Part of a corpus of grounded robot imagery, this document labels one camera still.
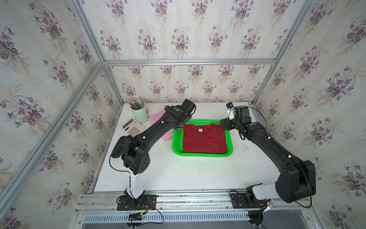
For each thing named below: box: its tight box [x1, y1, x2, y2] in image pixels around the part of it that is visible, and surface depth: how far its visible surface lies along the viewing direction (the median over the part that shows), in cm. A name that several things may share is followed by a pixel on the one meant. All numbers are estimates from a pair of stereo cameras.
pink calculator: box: [121, 117, 147, 138], surface depth 105 cm
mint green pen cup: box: [130, 104, 149, 124], surface depth 103 cm
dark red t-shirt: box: [183, 123, 228, 155], surface depth 95 cm
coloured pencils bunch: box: [128, 98, 146, 110], surface depth 103 cm
